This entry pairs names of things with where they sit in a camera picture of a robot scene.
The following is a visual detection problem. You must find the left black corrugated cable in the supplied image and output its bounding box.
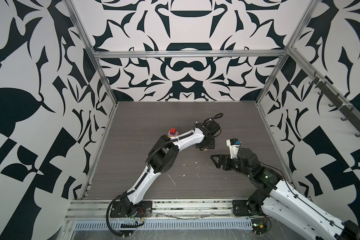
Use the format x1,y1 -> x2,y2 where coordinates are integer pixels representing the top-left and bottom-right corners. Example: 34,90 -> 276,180
105,194 -> 139,238

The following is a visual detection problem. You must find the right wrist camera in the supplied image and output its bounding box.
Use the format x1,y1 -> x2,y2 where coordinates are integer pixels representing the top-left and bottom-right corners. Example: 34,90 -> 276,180
226,138 -> 241,159

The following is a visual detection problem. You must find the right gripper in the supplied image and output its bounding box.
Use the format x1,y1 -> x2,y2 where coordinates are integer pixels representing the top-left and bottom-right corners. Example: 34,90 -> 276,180
210,154 -> 253,180

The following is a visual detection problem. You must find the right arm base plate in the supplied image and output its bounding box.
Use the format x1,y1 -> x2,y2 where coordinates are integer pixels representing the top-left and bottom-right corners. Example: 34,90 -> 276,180
232,200 -> 258,217

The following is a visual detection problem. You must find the aluminium front rail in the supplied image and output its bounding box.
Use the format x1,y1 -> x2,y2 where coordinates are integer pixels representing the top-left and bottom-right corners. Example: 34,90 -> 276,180
62,196 -> 322,232

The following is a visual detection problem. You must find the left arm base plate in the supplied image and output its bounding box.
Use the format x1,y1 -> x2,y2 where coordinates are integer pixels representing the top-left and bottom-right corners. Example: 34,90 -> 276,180
110,198 -> 153,218

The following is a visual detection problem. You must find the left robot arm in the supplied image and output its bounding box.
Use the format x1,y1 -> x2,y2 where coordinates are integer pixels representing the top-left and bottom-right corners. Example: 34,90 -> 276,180
121,119 -> 221,206

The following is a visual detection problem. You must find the aluminium frame crossbar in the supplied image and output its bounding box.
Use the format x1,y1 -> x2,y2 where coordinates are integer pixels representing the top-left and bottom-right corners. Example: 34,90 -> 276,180
93,50 -> 286,59

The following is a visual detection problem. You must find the pink wood block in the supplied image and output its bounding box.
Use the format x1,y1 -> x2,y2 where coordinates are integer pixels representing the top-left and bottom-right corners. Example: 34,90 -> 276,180
168,132 -> 179,138

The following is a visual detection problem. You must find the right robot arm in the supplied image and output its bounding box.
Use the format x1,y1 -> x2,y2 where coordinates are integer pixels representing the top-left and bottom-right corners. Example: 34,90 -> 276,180
211,148 -> 360,240

